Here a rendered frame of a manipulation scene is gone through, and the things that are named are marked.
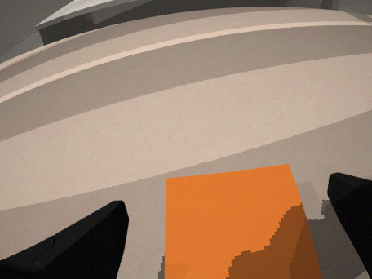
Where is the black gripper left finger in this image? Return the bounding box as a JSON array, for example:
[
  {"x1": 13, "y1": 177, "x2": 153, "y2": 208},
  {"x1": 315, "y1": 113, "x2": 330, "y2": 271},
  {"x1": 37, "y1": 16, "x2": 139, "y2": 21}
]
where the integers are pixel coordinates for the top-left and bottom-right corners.
[{"x1": 0, "y1": 201, "x2": 130, "y2": 279}]

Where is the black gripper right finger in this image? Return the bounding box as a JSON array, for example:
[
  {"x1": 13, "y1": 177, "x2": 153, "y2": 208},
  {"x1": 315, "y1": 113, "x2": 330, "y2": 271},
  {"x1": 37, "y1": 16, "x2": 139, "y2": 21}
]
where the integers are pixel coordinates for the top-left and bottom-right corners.
[{"x1": 327, "y1": 172, "x2": 372, "y2": 279}]

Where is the orange block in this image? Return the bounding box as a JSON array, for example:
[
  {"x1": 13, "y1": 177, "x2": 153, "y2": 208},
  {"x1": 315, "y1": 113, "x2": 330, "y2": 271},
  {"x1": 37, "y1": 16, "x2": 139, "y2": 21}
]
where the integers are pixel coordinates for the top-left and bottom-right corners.
[{"x1": 164, "y1": 163, "x2": 322, "y2": 279}]

